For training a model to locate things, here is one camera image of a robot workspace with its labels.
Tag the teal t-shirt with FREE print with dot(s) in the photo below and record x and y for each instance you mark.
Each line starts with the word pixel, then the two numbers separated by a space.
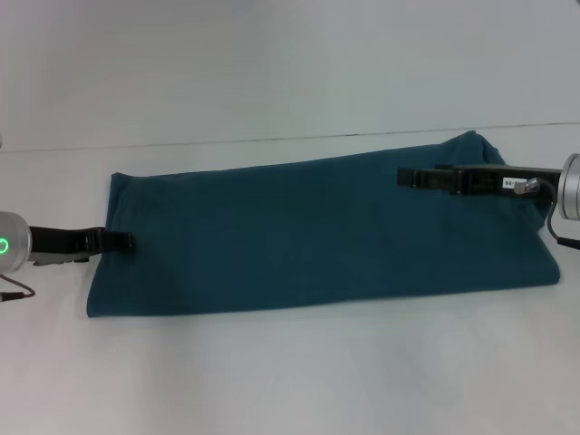
pixel 317 226

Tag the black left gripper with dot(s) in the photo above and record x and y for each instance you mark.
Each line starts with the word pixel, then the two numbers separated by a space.
pixel 59 242

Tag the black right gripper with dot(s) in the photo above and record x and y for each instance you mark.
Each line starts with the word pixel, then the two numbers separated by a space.
pixel 498 181

